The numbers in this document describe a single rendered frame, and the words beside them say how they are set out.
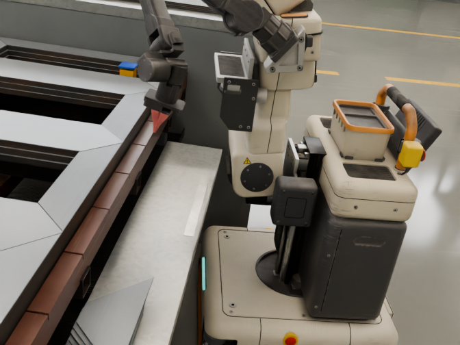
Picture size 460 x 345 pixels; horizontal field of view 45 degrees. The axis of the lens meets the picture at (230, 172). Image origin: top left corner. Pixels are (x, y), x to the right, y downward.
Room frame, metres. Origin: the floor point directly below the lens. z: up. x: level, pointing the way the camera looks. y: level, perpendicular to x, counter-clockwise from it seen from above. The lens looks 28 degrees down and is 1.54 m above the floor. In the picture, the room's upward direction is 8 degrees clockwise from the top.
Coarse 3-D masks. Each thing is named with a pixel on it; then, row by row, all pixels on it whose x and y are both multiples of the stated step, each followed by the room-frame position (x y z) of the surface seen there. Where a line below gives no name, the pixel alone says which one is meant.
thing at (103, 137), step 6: (102, 126) 1.45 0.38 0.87; (96, 132) 1.40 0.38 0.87; (102, 132) 1.41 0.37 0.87; (108, 132) 1.41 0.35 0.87; (90, 138) 1.36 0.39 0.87; (96, 138) 1.36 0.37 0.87; (102, 138) 1.37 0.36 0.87; (108, 138) 1.37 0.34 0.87; (90, 144) 1.32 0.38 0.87; (96, 144) 1.32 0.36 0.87; (102, 144) 1.33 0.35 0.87; (108, 144) 1.33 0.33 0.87; (84, 150) 1.28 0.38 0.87
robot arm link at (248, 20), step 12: (204, 0) 1.38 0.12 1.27; (216, 0) 1.37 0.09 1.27; (228, 0) 1.37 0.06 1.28; (240, 0) 1.37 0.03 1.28; (252, 0) 1.38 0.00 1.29; (216, 12) 1.41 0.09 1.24; (240, 12) 1.36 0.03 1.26; (252, 12) 1.37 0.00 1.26; (240, 24) 1.35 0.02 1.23; (252, 24) 1.36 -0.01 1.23
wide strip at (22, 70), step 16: (0, 64) 1.85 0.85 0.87; (16, 64) 1.87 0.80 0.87; (32, 64) 1.89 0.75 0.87; (48, 64) 1.91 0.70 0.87; (32, 80) 1.74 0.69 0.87; (48, 80) 1.76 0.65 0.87; (64, 80) 1.78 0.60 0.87; (80, 80) 1.80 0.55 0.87; (96, 80) 1.82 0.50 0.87; (112, 80) 1.84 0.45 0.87; (128, 80) 1.86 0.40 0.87
